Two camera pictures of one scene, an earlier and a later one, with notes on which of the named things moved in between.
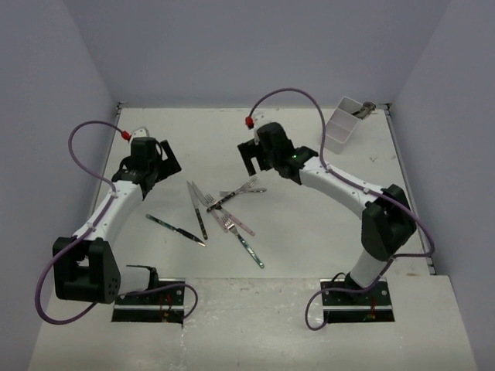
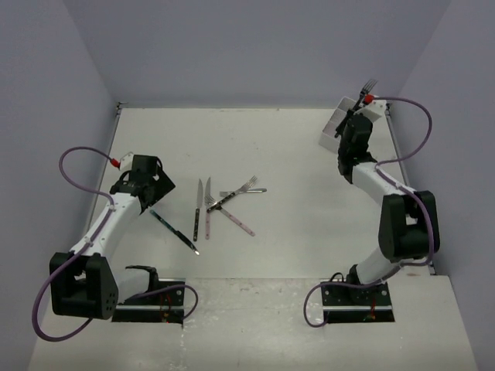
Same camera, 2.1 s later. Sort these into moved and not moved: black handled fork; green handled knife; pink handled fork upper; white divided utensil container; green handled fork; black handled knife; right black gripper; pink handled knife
Moved: black handled knife; green handled fork; green handled knife; right black gripper; pink handled knife
Not moved: white divided utensil container; pink handled fork upper; black handled fork
